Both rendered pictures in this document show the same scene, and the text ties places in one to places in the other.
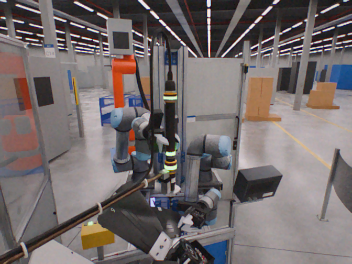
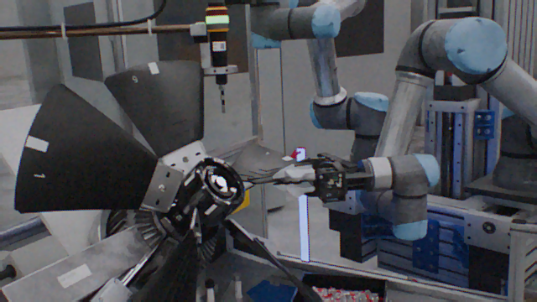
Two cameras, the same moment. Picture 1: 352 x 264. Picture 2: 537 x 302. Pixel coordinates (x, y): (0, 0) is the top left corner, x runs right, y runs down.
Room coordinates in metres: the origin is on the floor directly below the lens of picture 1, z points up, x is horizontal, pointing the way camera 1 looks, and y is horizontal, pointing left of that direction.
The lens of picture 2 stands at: (0.05, -0.90, 1.52)
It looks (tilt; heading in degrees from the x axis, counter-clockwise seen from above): 13 degrees down; 50
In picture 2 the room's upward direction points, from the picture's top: 3 degrees counter-clockwise
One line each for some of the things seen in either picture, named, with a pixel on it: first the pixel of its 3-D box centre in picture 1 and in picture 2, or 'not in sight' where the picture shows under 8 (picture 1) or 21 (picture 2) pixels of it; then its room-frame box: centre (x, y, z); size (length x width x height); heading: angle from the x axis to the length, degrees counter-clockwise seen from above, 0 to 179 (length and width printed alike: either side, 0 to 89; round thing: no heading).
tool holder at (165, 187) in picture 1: (168, 180); (214, 48); (0.72, 0.02, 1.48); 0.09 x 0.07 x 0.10; 143
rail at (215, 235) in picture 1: (169, 246); (341, 280); (1.10, 0.04, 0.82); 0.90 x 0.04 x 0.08; 108
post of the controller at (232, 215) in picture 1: (232, 213); (517, 262); (1.24, -0.37, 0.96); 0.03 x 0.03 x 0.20; 18
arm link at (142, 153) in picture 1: (146, 146); (272, 25); (0.98, 0.14, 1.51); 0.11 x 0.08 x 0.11; 115
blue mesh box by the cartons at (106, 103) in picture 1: (119, 109); not in sight; (7.91, 2.04, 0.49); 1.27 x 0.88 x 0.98; 172
